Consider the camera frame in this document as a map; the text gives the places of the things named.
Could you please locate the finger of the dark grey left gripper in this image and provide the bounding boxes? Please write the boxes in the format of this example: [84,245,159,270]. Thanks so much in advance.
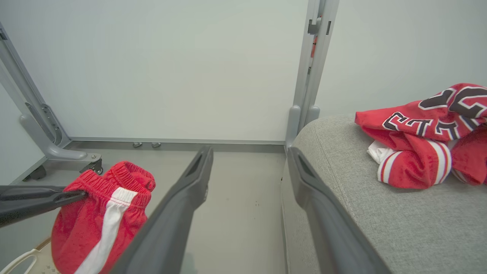
[0,185,89,208]
[0,202,66,228]

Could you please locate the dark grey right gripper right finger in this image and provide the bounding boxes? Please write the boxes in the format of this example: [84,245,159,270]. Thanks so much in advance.
[287,146,392,274]

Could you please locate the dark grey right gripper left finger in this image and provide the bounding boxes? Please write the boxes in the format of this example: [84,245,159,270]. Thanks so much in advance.
[110,146,214,274]

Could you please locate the red shorts white stripe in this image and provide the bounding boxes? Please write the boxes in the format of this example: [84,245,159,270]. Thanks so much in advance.
[51,161,156,274]

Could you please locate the red basketball jersey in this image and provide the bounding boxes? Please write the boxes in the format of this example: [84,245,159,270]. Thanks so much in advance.
[355,83,487,190]

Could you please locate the grey fabric chair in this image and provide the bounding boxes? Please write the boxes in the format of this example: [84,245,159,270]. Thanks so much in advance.
[281,114,487,274]

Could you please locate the small black caster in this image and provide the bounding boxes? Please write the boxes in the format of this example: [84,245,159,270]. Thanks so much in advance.
[23,166,47,182]
[80,159,104,175]

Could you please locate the grey partition support leg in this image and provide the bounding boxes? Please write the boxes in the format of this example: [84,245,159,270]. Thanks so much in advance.
[0,23,102,168]

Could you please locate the grey partition base rail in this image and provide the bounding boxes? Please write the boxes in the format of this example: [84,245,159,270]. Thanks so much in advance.
[68,136,286,154]

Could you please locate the grey partition corner post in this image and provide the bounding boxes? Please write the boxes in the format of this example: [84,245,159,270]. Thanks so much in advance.
[285,0,340,150]

